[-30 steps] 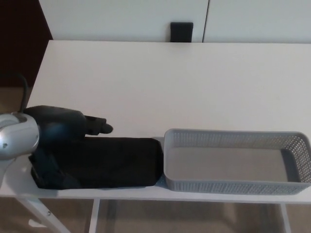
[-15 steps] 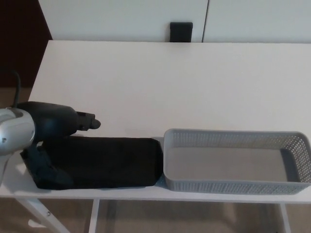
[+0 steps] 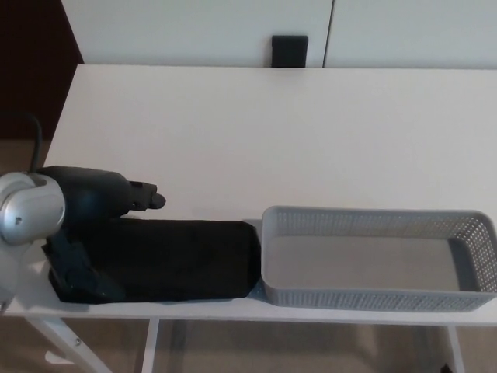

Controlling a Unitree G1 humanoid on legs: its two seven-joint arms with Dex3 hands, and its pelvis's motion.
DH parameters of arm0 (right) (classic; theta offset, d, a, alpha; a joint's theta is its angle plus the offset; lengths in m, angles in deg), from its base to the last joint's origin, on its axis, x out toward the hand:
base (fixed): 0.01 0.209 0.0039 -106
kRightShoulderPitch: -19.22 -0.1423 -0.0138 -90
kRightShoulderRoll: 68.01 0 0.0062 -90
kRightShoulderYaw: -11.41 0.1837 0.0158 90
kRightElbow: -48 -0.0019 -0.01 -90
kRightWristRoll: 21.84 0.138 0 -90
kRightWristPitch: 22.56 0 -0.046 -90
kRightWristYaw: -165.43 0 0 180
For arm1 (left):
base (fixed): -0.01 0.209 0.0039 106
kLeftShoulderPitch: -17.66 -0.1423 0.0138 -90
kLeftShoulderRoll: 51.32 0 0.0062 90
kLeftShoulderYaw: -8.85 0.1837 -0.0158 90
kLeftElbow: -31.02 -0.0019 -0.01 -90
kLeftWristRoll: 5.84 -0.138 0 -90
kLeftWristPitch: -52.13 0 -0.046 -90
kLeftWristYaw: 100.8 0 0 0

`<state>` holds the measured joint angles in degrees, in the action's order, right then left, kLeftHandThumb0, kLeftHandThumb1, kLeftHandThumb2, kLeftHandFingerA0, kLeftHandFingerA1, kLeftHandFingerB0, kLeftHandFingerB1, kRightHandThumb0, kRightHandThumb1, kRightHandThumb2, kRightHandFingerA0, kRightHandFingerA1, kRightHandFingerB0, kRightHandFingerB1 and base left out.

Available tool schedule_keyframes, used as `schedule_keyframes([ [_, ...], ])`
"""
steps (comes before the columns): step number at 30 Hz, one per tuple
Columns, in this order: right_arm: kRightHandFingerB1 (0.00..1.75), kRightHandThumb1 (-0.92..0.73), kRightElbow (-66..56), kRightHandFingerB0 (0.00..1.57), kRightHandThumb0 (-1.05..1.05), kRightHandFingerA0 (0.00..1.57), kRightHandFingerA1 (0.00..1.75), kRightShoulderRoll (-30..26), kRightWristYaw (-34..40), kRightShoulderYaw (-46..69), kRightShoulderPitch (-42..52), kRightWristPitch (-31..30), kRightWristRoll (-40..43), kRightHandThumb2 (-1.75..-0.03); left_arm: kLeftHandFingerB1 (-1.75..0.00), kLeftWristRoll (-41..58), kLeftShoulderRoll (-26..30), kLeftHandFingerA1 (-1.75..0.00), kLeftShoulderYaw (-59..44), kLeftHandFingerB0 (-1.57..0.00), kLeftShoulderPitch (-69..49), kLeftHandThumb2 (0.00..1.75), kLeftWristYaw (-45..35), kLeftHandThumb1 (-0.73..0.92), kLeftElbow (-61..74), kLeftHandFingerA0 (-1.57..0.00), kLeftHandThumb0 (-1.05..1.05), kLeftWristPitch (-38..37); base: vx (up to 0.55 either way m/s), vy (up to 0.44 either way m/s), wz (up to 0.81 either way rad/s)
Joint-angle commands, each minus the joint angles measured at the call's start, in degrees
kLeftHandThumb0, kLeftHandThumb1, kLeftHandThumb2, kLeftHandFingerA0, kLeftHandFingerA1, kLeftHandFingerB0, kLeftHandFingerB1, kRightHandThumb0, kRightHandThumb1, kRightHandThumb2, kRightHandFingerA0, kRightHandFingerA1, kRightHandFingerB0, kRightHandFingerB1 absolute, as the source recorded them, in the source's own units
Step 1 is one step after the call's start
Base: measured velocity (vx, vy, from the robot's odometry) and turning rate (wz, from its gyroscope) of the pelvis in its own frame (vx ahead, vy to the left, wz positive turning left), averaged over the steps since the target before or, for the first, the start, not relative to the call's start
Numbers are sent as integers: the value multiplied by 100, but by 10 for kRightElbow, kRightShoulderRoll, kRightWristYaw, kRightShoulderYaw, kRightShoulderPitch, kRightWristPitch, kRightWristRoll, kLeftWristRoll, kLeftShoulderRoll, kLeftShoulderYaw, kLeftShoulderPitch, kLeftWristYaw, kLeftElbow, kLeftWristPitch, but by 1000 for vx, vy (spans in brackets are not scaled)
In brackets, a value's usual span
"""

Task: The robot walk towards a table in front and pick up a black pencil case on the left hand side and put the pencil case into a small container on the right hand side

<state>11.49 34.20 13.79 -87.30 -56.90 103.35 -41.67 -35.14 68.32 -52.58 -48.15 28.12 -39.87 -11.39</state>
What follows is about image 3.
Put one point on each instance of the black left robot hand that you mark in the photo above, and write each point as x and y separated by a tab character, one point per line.
93	194

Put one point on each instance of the black cloth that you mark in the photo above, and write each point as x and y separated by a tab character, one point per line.
174	260

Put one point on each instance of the white metal-legged table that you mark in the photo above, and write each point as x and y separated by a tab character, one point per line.
252	136

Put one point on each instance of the white cabinet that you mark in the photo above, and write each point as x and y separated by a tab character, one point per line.
194	27

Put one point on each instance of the grey perforated plastic basket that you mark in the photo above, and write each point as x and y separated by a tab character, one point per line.
349	264

